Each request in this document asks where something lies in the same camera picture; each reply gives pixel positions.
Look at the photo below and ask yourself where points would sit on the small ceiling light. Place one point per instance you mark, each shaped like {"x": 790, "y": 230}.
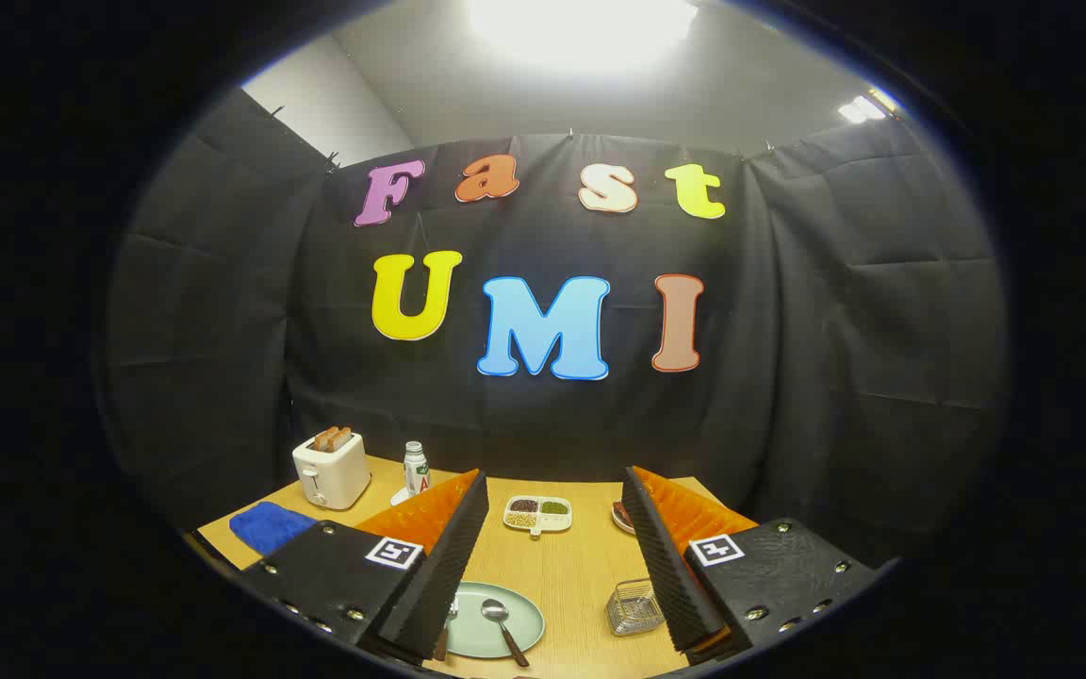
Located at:
{"x": 862, "y": 107}

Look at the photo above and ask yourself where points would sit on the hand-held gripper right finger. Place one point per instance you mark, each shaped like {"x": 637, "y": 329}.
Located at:
{"x": 667, "y": 566}

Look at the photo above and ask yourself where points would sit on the white divided condiment dish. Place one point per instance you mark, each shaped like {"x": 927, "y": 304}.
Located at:
{"x": 537, "y": 514}

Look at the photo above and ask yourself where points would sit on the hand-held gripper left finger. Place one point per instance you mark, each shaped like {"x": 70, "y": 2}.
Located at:
{"x": 449, "y": 556}

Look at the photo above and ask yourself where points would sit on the white drink bottle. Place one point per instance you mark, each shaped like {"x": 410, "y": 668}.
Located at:
{"x": 417, "y": 470}

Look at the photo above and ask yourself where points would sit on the white square coaster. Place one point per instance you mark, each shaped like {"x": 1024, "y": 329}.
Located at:
{"x": 400, "y": 497}

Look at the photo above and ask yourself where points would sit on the large ceiling light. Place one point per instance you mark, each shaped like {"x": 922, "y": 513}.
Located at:
{"x": 581, "y": 28}

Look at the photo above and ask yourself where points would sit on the white toaster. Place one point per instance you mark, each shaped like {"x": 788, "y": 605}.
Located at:
{"x": 336, "y": 476}

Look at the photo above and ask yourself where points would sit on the white plate with food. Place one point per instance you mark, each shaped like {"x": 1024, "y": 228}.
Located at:
{"x": 622, "y": 517}

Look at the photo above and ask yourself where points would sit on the blue folded cloth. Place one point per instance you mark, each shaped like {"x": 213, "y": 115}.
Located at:
{"x": 265, "y": 526}

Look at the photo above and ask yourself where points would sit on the toast slice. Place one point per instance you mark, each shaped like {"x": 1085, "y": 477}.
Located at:
{"x": 324, "y": 438}
{"x": 343, "y": 438}

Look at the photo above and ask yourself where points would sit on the green round plate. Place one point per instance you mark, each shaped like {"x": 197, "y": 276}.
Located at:
{"x": 524, "y": 618}

